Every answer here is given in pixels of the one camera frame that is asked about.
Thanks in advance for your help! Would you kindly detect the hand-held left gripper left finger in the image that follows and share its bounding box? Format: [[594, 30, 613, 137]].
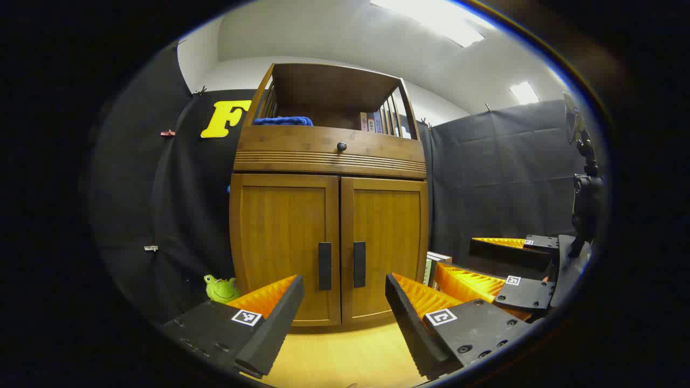
[[162, 275, 305, 378]]

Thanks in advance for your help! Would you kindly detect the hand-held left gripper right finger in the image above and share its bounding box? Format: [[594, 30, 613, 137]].
[[385, 272, 534, 380]]

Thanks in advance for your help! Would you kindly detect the black door handle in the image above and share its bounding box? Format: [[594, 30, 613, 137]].
[[318, 242, 333, 291], [354, 241, 367, 288]]

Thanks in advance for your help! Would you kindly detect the wooden cabinet door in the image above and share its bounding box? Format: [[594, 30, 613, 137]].
[[231, 174, 341, 327], [341, 177, 430, 324]]

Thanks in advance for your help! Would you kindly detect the wooden double-door shoe cabinet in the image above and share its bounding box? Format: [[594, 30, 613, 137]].
[[229, 63, 430, 328]]

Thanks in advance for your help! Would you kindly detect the wooden cabinet drawer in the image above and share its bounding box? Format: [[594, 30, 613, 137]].
[[236, 126, 427, 179]]

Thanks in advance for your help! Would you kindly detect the dark brown book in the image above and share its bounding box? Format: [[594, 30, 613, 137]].
[[430, 251, 452, 288]]

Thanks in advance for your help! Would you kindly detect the green frog toy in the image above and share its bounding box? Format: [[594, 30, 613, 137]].
[[204, 274, 241, 304]]

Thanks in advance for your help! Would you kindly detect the small ceiling light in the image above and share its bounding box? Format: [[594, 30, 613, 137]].
[[509, 82, 540, 105]]

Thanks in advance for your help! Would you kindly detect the black backdrop cloth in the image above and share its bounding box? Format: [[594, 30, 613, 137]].
[[89, 40, 594, 324]]

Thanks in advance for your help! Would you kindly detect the blue cloth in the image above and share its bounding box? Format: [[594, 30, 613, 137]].
[[253, 116, 314, 127]]

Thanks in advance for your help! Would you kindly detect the large ceiling light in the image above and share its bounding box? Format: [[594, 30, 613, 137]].
[[372, 0, 486, 48]]

